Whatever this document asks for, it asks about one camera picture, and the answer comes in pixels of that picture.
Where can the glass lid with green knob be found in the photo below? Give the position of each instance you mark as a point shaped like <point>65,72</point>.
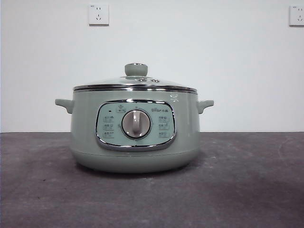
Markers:
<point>135,70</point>

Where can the white wall socket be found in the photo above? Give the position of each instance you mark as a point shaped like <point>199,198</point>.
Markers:
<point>297,15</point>
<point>99,14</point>

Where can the green electric cooking pot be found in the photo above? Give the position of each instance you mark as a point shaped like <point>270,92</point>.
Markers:
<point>83,133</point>

